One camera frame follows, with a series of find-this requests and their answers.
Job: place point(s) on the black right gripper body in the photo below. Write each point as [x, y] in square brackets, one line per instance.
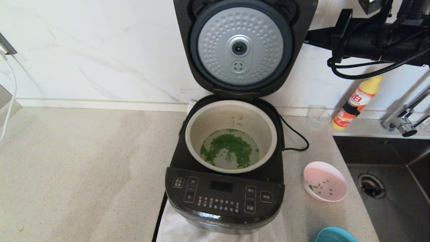
[341, 37]

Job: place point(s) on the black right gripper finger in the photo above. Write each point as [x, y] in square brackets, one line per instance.
[319, 43]
[319, 34]

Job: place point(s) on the dark grey rice cooker lid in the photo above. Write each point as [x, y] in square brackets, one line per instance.
[242, 47]

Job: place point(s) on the pink bowl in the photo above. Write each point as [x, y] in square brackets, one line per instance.
[329, 174]

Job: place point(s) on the blue bowl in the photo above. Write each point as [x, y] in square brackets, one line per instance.
[336, 235]

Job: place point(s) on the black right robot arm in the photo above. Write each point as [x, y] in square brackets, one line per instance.
[396, 40]

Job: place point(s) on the beige inner pot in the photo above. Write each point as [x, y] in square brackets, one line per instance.
[205, 117]

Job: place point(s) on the dark grey rice cooker body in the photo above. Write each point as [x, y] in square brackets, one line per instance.
[225, 198]

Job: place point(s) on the yellow orange detergent bottle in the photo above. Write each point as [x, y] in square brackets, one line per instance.
[356, 101]

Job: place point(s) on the clear plastic cup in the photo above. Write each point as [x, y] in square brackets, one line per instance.
[319, 117]

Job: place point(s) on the chrome faucet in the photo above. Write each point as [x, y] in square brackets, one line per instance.
[403, 126]

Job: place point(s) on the metal sink drain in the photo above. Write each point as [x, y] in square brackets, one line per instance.
[371, 186]

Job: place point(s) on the stainless steel sink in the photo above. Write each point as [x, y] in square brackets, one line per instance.
[403, 215]

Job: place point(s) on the white cloth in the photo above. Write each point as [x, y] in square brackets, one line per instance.
[174, 228]

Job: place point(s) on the grey flat panel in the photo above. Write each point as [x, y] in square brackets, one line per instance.
[6, 104]

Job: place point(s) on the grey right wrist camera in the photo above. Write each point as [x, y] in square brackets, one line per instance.
[371, 6]

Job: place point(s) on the dark wall socket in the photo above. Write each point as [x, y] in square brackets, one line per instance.
[7, 45]

